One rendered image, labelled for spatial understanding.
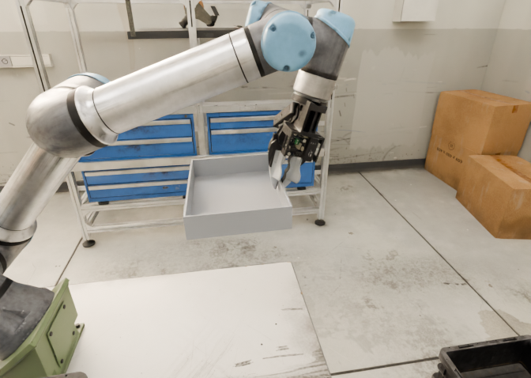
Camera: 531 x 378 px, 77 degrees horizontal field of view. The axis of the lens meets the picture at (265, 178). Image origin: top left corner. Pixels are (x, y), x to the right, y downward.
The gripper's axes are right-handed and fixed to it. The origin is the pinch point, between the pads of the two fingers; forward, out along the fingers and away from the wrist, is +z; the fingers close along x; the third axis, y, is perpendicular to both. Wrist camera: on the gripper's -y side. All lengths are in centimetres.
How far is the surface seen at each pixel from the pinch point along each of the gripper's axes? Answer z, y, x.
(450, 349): 34, 15, 58
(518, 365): 37, 18, 84
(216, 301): 41.3, -5.7, -4.3
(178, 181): 71, -141, -10
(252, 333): 39.0, 6.7, 3.4
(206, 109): 20, -140, -3
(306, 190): 60, -135, 77
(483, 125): -15, -152, 215
